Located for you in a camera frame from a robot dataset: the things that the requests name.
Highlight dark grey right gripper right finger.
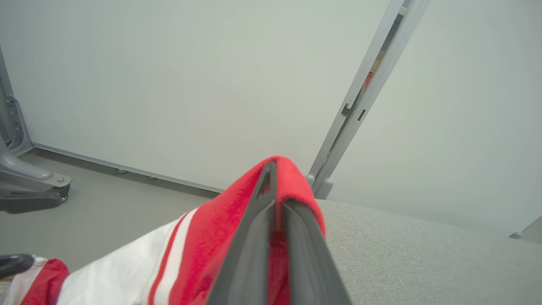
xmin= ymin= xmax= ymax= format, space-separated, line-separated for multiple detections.
xmin=281 ymin=200 xmax=352 ymax=305

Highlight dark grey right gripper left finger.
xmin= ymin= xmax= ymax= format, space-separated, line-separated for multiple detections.
xmin=205 ymin=161 xmax=278 ymax=305

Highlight red and white garment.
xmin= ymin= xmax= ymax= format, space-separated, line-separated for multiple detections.
xmin=3 ymin=155 xmax=326 ymax=305

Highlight dark grey pointed finger tip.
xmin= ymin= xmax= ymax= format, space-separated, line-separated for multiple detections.
xmin=0 ymin=254 xmax=35 ymax=280

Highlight grey partition support foot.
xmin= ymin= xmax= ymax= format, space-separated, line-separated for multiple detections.
xmin=0 ymin=44 xmax=72 ymax=214

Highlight grey partition bottom rail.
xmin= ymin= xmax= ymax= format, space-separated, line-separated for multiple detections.
xmin=32 ymin=142 xmax=224 ymax=194

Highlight grey partition panel post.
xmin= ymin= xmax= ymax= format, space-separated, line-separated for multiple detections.
xmin=306 ymin=0 xmax=431 ymax=200

